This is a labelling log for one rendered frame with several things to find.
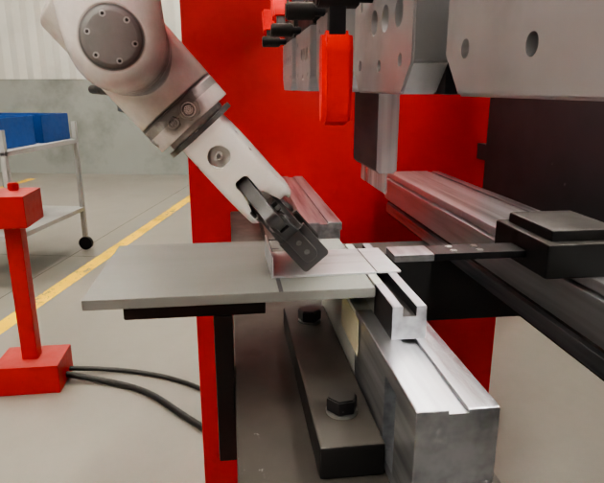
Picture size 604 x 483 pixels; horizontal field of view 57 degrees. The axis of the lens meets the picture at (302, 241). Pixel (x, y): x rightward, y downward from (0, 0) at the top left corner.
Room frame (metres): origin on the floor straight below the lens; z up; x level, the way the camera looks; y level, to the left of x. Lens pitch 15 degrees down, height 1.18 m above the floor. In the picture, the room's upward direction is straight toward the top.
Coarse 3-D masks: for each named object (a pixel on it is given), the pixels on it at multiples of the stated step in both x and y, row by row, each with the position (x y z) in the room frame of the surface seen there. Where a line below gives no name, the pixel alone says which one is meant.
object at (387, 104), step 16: (368, 96) 0.57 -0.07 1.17; (384, 96) 0.53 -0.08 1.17; (368, 112) 0.57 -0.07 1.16; (384, 112) 0.53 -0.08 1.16; (368, 128) 0.57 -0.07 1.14; (384, 128) 0.53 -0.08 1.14; (368, 144) 0.56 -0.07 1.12; (384, 144) 0.53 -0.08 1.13; (368, 160) 0.56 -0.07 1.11; (384, 160) 0.53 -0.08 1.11; (368, 176) 0.60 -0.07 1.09; (384, 176) 0.53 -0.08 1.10; (384, 192) 0.53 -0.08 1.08
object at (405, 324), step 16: (384, 288) 0.49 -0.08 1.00; (400, 288) 0.49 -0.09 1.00; (384, 304) 0.47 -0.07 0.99; (400, 304) 0.45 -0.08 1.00; (416, 304) 0.45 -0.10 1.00; (384, 320) 0.46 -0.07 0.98; (400, 320) 0.44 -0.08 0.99; (416, 320) 0.45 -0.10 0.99; (400, 336) 0.44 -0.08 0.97; (416, 336) 0.45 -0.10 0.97
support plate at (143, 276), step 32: (128, 256) 0.59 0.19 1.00; (160, 256) 0.59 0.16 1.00; (192, 256) 0.59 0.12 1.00; (224, 256) 0.59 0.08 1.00; (256, 256) 0.59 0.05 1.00; (96, 288) 0.49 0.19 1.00; (128, 288) 0.49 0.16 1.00; (160, 288) 0.49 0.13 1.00; (192, 288) 0.49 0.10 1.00; (224, 288) 0.49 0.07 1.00; (256, 288) 0.49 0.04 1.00; (288, 288) 0.49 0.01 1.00; (320, 288) 0.49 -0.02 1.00; (352, 288) 0.49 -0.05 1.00
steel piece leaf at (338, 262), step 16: (272, 256) 0.52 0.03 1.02; (288, 256) 0.58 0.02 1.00; (336, 256) 0.58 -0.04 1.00; (352, 256) 0.58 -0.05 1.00; (272, 272) 0.52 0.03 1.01; (288, 272) 0.53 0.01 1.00; (304, 272) 0.53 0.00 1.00; (320, 272) 0.53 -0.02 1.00; (336, 272) 0.53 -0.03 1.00; (352, 272) 0.53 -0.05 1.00; (368, 272) 0.53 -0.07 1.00
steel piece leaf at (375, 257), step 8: (360, 248) 0.61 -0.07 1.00; (368, 248) 0.61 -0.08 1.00; (376, 248) 0.61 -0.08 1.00; (368, 256) 0.58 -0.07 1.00; (376, 256) 0.58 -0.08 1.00; (384, 256) 0.58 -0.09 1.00; (376, 264) 0.55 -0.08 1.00; (384, 264) 0.55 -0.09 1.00; (392, 264) 0.55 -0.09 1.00; (384, 272) 0.53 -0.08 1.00; (392, 272) 0.53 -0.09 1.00
